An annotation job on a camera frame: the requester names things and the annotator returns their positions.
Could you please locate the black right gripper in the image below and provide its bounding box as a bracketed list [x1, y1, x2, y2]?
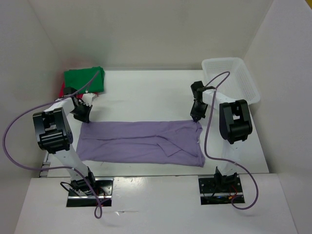
[191, 101, 208, 122]

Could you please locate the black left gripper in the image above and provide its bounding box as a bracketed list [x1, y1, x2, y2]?
[69, 101, 92, 123]

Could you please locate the red t shirt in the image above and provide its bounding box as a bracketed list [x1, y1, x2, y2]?
[58, 82, 84, 98]

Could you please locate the green t shirt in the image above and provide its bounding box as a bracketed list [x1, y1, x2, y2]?
[64, 66, 105, 94]

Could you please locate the lavender t shirt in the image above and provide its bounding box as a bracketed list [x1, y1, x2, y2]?
[76, 120, 205, 167]

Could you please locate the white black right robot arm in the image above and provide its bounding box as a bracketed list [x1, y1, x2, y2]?
[190, 81, 253, 192]

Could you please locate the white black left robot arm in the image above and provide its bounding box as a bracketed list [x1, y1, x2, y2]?
[33, 87, 97, 195]

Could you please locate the white plastic basket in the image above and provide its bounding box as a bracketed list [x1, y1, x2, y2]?
[202, 58, 260, 105]

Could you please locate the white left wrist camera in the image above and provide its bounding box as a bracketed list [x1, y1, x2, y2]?
[81, 93, 97, 106]

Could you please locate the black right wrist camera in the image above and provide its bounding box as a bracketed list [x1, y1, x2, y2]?
[191, 81, 207, 102]

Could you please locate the aluminium table edge rail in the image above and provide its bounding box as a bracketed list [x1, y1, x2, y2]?
[39, 155, 51, 178]

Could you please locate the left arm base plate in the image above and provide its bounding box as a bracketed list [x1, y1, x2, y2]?
[60, 177, 114, 208]

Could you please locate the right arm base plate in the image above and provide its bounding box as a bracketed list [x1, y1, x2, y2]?
[198, 176, 245, 205]

